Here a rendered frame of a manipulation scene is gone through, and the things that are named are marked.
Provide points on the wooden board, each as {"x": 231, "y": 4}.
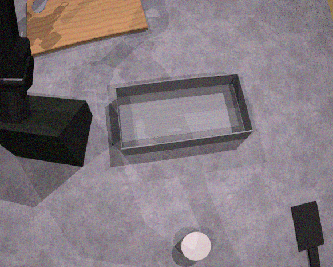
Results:
{"x": 66, "y": 23}

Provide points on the black spatula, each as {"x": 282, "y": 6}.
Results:
{"x": 308, "y": 230}

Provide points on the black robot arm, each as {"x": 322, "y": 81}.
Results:
{"x": 15, "y": 62}

